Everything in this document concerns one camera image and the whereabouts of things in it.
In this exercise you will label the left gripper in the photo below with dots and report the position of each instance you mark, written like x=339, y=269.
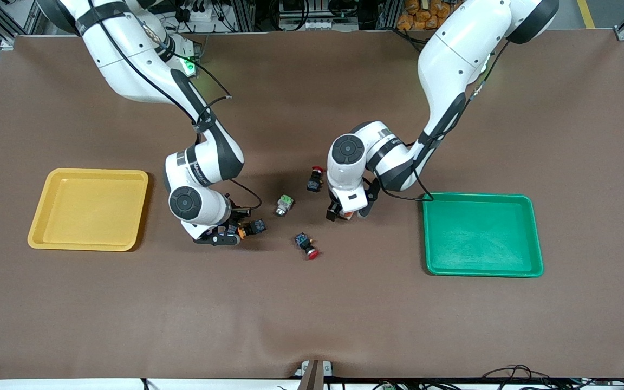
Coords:
x=334, y=213

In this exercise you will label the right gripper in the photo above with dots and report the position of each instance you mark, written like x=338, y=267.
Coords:
x=239, y=215

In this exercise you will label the yellow push button black body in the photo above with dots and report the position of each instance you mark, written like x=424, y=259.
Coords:
x=257, y=227

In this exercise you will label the white button switch green block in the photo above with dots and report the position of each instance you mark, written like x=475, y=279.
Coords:
x=284, y=205

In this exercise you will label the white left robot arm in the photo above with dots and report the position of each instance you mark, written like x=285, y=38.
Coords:
x=453, y=65

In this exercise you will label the red push button black body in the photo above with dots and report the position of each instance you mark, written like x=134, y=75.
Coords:
x=305, y=244
x=314, y=183

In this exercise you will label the brown table mat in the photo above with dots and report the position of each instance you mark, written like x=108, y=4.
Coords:
x=312, y=303

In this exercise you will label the yellow plastic tray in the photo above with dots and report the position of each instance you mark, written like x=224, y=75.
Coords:
x=90, y=211

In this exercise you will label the green plastic tray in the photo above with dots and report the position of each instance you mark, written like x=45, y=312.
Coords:
x=482, y=235

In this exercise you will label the white power strip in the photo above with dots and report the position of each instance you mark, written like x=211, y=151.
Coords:
x=306, y=23
x=201, y=14

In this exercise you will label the pile of orange items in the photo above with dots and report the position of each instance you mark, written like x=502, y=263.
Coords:
x=415, y=16

